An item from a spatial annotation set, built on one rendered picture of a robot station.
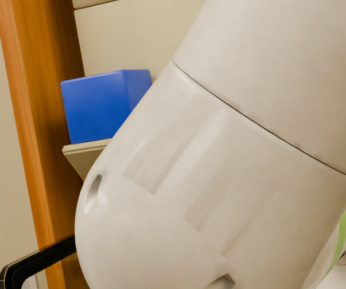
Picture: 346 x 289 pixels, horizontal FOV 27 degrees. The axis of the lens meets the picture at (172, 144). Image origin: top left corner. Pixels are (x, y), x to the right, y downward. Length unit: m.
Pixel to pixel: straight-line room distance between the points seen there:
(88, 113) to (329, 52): 0.73
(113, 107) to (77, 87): 0.06
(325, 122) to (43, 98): 0.83
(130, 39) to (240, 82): 0.79
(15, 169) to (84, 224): 1.37
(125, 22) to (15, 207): 0.75
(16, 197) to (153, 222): 1.41
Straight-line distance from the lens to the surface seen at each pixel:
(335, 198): 0.33
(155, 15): 1.08
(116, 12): 1.10
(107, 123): 0.99
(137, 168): 0.32
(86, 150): 1.00
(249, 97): 0.30
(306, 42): 0.30
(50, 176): 1.09
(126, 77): 0.98
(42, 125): 1.09
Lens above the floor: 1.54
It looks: 3 degrees down
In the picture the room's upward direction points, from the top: 10 degrees counter-clockwise
